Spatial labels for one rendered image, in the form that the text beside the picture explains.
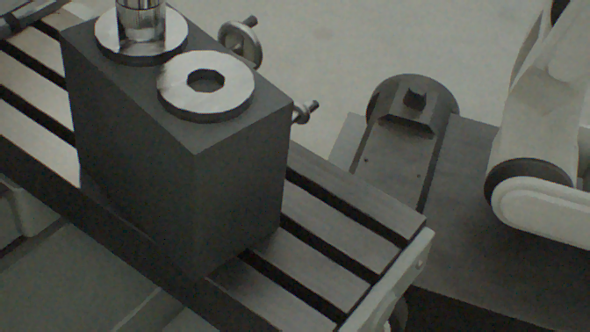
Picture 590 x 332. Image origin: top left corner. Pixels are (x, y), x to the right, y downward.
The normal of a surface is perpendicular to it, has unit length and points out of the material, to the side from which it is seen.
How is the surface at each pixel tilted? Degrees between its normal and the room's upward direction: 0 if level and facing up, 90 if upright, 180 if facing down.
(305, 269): 0
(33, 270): 90
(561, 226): 90
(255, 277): 0
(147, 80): 0
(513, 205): 90
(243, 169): 90
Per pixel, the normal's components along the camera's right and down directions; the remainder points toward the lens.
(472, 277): 0.09, -0.70
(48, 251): 0.80, 0.47
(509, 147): -0.32, 0.65
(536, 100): -0.46, 0.83
